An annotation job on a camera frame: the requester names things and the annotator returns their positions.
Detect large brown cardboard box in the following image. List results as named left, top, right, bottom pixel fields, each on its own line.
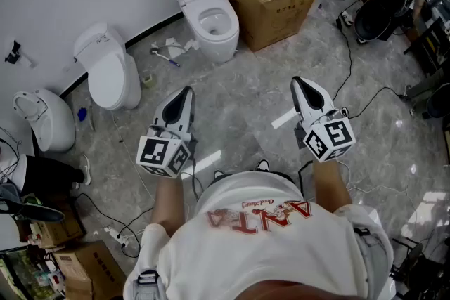
left=219, top=0, right=319, bottom=53

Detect white toilet with boxy back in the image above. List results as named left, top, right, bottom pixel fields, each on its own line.
left=72, top=22, right=142, bottom=112

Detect black tripod equipment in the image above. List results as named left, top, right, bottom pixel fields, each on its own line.
left=389, top=237, right=450, bottom=300

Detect grey harness strap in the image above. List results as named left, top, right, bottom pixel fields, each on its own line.
left=352, top=226, right=374, bottom=247
left=134, top=267, right=161, bottom=300

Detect dark round bin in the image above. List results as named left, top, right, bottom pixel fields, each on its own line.
left=425, top=83, right=450, bottom=120

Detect small brown cardboard box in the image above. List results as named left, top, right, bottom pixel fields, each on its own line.
left=15, top=202, right=87, bottom=249

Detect person's right forearm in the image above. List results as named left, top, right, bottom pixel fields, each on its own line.
left=311, top=158, right=353, bottom=219

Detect person's left forearm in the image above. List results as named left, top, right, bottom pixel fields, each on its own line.
left=150, top=174, right=187, bottom=240

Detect person's black shorts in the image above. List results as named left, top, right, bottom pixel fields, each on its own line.
left=207, top=169, right=297, bottom=189

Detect cluttered dark shelf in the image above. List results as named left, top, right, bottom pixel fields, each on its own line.
left=404, top=0, right=450, bottom=78

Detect black floor cable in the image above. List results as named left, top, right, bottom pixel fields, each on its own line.
left=330, top=19, right=354, bottom=99
left=346, top=86, right=411, bottom=119

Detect grey-green box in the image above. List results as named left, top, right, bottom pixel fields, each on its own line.
left=407, top=68, right=446, bottom=106

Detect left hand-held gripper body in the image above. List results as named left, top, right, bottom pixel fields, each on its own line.
left=136, top=122, right=199, bottom=180

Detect printed brown cardboard box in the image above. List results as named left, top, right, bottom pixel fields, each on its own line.
left=52, top=240, right=127, bottom=300

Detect white rounded toilet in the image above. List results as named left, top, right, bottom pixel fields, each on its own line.
left=13, top=87, right=77, bottom=154

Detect small olive green cup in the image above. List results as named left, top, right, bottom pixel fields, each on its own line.
left=141, top=70, right=156, bottom=89

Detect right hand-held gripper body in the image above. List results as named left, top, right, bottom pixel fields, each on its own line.
left=293, top=107, right=356, bottom=163

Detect black round chair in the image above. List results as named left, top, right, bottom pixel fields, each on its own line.
left=354, top=0, right=416, bottom=46

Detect white power strip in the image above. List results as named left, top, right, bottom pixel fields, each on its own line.
left=103, top=225, right=131, bottom=247

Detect white ceramic toilet bowl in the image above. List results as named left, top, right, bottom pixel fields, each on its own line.
left=179, top=0, right=240, bottom=64

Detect person's white printed t-shirt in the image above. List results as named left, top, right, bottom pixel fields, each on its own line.
left=122, top=170, right=397, bottom=300

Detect person's face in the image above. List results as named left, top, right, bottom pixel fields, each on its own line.
left=258, top=279, right=358, bottom=300

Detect black wall paper holder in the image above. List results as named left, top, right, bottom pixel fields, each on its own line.
left=4, top=40, right=37, bottom=68

